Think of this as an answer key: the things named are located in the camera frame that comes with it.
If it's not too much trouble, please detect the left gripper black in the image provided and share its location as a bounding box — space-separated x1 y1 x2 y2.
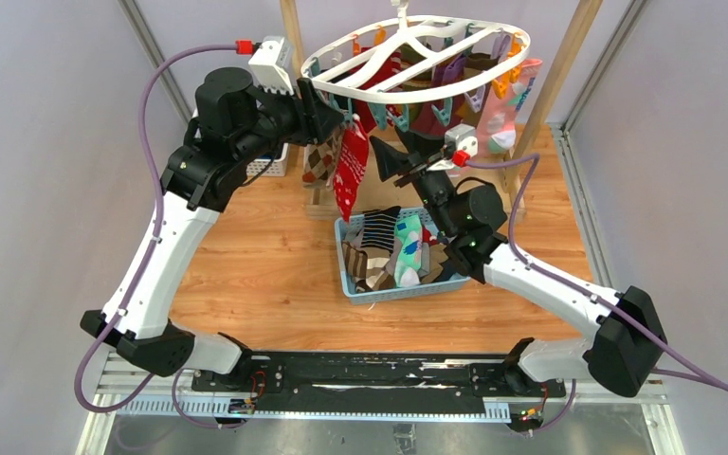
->
236 75 345 166

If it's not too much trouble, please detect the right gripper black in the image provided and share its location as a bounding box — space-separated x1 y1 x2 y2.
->
368 125 457 238

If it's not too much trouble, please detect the red christmas sock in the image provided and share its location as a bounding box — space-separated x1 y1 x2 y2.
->
333 115 370 222

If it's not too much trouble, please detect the teal white sock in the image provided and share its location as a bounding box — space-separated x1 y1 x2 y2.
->
393 214 424 288

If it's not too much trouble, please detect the white oval clip hanger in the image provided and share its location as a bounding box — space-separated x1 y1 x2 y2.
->
300 0 533 106

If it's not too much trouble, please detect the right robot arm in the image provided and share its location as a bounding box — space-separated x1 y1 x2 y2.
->
370 137 666 398

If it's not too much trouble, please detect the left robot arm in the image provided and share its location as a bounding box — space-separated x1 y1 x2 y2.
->
80 67 344 391

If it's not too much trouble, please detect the red hanging sock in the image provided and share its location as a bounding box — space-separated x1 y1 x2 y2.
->
354 51 401 134

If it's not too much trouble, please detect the maroon purple hanging sock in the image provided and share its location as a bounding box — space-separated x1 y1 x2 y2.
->
409 53 466 138

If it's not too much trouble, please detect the blue sock basket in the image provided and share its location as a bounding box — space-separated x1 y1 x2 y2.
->
335 206 469 304

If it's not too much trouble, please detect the white plastic basket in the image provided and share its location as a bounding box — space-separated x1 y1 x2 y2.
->
246 144 290 177

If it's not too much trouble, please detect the black striped sock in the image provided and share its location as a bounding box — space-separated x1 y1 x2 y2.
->
361 206 401 252

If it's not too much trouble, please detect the olive striped hanging sock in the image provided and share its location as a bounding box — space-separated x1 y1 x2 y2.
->
398 44 434 92

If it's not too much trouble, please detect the pink hanging sock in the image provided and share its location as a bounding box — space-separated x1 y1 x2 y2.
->
476 59 543 155

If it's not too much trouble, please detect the brown hanging sock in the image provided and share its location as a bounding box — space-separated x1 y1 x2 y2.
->
454 53 497 130

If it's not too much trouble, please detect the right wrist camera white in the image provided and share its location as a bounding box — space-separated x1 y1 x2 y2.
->
428 123 479 171

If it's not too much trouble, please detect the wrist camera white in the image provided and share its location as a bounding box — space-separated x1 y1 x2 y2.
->
248 36 295 95
428 123 479 171

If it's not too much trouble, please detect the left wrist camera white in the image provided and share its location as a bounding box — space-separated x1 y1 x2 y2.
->
248 36 295 95

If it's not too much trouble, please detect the wooden hanger rack frame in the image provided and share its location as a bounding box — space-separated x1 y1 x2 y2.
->
280 1 602 217

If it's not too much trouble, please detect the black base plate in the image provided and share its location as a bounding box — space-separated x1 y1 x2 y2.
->
191 351 566 417

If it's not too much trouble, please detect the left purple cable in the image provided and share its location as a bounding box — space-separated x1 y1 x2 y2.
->
73 44 252 430

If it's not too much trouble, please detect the purple cable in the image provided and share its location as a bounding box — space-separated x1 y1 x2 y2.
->
464 152 728 434
73 44 252 430

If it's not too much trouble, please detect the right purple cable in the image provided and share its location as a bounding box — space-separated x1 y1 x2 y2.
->
464 152 728 434

